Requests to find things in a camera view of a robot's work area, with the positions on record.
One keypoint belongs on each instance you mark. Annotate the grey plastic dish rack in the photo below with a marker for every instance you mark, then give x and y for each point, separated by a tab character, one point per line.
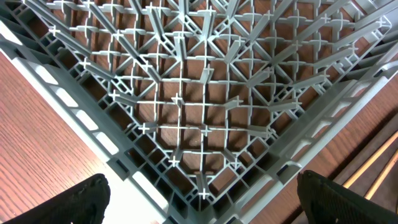
203	111

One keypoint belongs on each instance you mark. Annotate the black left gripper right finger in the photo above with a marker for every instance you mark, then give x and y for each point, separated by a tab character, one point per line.
325	201

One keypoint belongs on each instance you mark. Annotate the dark brown serving tray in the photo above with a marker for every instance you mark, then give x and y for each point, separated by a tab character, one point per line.
365	191

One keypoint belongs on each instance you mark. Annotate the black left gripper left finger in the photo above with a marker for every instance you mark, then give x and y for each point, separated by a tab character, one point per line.
85	202

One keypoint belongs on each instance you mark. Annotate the wooden chopstick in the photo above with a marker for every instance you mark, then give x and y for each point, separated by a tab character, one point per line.
360	171
386	170

